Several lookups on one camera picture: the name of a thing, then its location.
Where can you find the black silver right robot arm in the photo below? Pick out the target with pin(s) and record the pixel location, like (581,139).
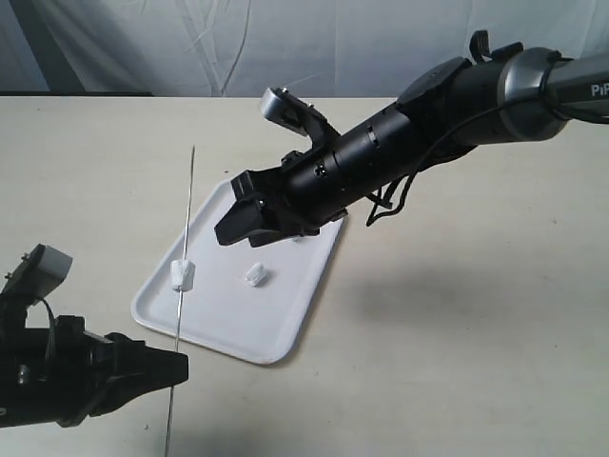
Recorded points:
(508,95)

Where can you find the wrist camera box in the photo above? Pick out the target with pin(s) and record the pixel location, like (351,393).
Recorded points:
(281,107)
(40,272)

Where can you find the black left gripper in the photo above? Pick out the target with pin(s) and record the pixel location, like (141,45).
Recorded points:
(49,375)

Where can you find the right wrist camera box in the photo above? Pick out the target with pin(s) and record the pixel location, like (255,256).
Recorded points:
(281,107)

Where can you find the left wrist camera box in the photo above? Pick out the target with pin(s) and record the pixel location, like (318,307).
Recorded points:
(40,272)

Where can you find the grey wrinkled backdrop cloth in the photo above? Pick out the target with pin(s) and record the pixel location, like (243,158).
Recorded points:
(238,48)

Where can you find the white rectangular plastic tray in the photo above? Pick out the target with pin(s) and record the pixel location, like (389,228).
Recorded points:
(222,312)

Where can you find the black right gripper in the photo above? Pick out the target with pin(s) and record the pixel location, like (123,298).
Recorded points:
(296,198)

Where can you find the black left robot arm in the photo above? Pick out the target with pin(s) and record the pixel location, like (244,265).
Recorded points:
(65,374)

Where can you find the thin metal skewer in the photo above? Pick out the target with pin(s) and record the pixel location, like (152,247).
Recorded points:
(180,299)

